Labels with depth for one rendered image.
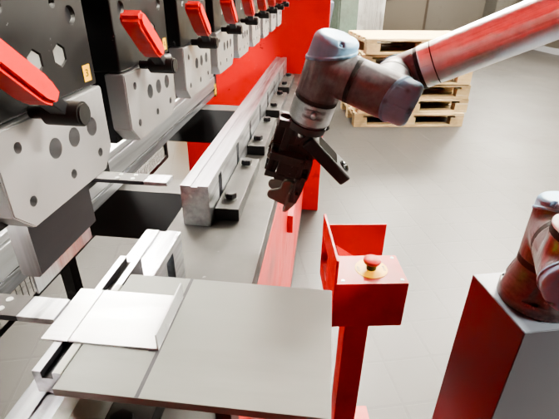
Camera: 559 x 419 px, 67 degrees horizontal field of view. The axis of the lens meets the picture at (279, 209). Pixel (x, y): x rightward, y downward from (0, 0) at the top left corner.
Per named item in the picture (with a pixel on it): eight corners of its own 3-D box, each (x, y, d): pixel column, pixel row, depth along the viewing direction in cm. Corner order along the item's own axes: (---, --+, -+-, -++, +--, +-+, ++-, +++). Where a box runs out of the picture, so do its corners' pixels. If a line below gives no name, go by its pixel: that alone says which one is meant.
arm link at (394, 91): (430, 75, 71) (370, 50, 73) (424, 89, 62) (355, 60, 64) (408, 117, 75) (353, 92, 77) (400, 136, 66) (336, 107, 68)
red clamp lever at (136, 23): (146, 6, 40) (179, 62, 49) (105, 5, 40) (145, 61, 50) (144, 22, 39) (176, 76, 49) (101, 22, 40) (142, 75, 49)
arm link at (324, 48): (358, 51, 62) (307, 29, 64) (333, 116, 69) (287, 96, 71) (371, 41, 68) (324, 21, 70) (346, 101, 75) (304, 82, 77)
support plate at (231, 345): (330, 426, 38) (331, 419, 38) (53, 396, 41) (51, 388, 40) (331, 296, 54) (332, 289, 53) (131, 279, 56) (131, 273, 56)
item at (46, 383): (66, 394, 43) (59, 373, 42) (38, 391, 43) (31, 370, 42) (143, 274, 61) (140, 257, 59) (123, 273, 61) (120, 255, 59)
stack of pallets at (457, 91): (435, 105, 522) (450, 30, 481) (466, 126, 449) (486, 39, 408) (338, 106, 515) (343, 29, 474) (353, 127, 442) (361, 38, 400)
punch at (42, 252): (48, 294, 40) (20, 204, 35) (28, 293, 40) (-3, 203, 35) (99, 238, 49) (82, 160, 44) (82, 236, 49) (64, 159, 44)
